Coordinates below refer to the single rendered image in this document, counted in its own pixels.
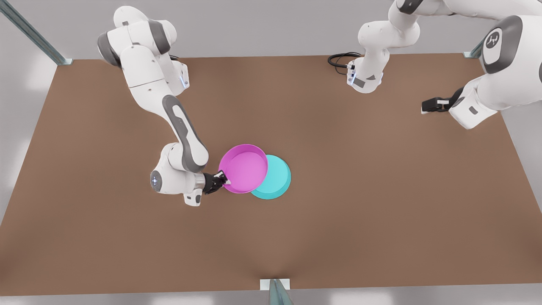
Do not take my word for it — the pink plate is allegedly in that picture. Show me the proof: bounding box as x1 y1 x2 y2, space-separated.
218 144 269 194

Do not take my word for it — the blue plate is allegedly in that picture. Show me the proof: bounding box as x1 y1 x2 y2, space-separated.
250 154 292 200

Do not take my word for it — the short silver frame post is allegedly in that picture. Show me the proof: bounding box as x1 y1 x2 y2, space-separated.
463 39 486 60

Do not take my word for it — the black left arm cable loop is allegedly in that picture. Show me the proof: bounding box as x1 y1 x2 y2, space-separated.
328 52 363 76

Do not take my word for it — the silver frame post white foot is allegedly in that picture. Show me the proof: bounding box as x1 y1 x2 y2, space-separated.
259 278 294 305

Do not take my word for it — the long silver frame post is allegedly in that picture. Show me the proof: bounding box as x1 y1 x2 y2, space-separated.
0 0 74 66

